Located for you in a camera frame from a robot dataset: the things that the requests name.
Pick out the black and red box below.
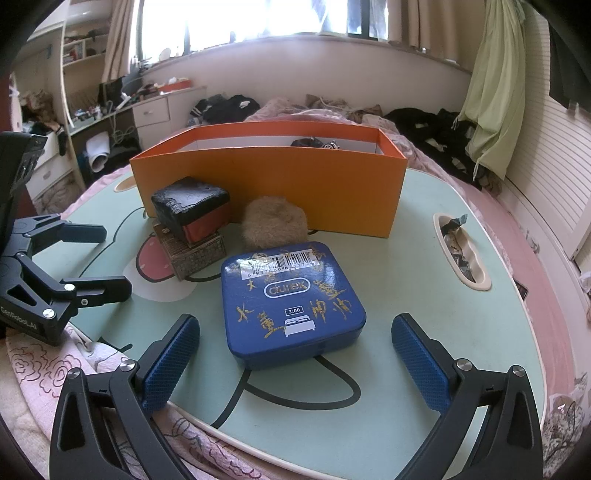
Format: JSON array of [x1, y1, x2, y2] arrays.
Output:
[[151, 176, 232, 244]]

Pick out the dark small objects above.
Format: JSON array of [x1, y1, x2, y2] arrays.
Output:
[[291, 137, 342, 151]]

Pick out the blue square tin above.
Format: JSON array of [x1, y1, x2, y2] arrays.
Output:
[[220, 241, 367, 371]]

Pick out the white rolled paper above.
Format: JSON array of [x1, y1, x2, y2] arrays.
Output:
[[85, 134, 112, 172]]

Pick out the orange cardboard box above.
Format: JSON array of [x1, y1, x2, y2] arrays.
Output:
[[129, 121, 408, 239]]

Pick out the white slatted panel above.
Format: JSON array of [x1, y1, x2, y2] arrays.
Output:
[[499, 23, 591, 259]]

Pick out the dark hanging cloth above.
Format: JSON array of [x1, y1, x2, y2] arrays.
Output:
[[549, 28, 591, 102]]

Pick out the floral cat print fabric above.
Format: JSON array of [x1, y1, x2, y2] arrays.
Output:
[[542, 374, 587, 462]]

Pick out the white low drawer cabinet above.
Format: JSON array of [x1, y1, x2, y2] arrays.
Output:
[[25, 134, 75, 199]]

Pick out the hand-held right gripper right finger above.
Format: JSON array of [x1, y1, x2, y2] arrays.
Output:
[[391, 313, 544, 480]]

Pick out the beige curtain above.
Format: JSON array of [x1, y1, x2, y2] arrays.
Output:
[[387, 0, 485, 70], [100, 0, 134, 84]]

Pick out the pink rumpled quilt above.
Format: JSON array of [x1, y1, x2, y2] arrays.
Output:
[[245, 96, 462, 185]]

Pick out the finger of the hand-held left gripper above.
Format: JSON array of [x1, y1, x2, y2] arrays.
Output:
[[2, 213, 107, 259], [16, 253, 133, 321]]

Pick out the brown woven box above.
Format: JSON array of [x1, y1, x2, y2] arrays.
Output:
[[154, 224, 227, 282]]

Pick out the window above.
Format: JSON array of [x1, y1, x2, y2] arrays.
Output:
[[139, 0, 389, 58]]

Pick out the pink floral quilt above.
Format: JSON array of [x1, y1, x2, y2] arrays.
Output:
[[0, 318, 278, 480]]

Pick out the black clothes pile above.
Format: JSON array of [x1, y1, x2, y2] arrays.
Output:
[[187, 95, 262, 125], [383, 107, 481, 181]]

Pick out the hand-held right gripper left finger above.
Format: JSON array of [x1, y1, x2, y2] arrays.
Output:
[[48, 314, 201, 480]]

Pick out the white shelf unit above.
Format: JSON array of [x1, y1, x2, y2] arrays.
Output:
[[46, 18, 112, 139]]

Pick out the light green hanging cloth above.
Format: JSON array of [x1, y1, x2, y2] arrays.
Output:
[[457, 0, 527, 181]]

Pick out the brown fur ball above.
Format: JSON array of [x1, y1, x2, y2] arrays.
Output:
[[241, 196, 308, 247]]

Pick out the crumpled wrappers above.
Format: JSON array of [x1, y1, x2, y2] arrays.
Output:
[[441, 215, 481, 283]]

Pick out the white drawer desk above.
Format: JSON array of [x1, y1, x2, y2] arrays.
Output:
[[65, 85, 208, 148]]

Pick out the mint green cartoon desktop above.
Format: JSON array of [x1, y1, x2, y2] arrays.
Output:
[[32, 164, 548, 480]]

